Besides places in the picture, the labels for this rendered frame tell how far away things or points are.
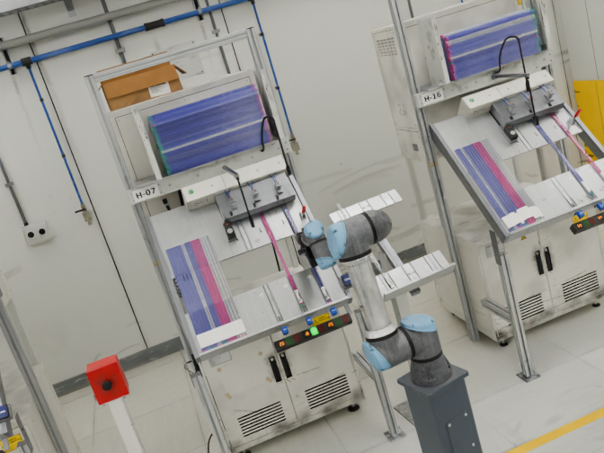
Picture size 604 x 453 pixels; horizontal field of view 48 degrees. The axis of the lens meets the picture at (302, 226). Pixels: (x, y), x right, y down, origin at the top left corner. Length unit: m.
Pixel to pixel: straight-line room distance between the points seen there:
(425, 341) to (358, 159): 2.67
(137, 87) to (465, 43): 1.59
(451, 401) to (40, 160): 3.07
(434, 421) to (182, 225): 1.39
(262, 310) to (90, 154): 2.09
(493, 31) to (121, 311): 2.94
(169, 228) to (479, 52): 1.71
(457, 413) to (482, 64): 1.76
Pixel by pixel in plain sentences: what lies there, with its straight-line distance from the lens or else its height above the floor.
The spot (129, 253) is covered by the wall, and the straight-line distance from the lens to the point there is 4.68.
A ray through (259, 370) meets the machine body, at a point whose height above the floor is 0.41.
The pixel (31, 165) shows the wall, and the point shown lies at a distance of 4.61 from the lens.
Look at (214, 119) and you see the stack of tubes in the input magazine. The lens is 3.09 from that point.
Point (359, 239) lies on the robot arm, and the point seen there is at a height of 1.13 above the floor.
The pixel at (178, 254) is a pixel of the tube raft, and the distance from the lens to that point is 3.01.
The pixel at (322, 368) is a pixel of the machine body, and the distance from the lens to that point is 3.32.
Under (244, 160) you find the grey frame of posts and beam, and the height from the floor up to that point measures 1.34.
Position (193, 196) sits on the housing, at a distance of 3.06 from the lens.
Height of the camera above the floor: 1.81
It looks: 15 degrees down
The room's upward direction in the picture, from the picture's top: 17 degrees counter-clockwise
